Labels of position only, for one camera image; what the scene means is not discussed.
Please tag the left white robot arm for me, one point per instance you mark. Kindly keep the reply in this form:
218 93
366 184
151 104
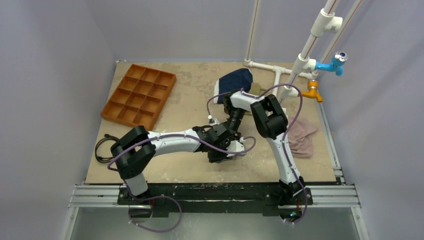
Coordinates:
132 153

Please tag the olive green underwear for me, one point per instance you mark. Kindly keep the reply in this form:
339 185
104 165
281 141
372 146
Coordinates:
255 89

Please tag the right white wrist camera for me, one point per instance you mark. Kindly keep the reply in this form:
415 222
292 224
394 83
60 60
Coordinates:
212 121

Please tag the navy blue underwear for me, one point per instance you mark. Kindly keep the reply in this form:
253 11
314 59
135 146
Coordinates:
238 79

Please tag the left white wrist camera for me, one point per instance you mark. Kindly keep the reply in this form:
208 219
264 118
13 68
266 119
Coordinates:
236 146

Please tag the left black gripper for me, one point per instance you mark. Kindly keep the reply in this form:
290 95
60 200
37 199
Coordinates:
222 157

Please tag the orange compartment tray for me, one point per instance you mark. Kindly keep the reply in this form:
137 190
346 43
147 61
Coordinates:
139 98

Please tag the aluminium rail frame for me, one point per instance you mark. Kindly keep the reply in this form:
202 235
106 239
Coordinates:
319 196

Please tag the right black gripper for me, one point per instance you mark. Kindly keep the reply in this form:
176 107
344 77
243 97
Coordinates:
230 127

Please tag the white PVC pipe frame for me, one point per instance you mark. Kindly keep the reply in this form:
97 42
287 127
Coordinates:
280 30

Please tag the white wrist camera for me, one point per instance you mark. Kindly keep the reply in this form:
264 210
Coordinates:
236 146
212 121

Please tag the blue plastic faucet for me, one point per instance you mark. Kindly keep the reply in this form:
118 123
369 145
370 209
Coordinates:
336 65

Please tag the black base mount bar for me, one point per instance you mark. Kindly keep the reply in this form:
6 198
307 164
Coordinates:
162 206

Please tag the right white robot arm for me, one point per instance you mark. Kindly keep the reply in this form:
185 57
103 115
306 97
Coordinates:
271 123

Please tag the orange plastic faucet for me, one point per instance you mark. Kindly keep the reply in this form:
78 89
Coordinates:
312 92

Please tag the pink underwear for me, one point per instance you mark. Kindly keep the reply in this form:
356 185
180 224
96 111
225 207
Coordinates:
300 138

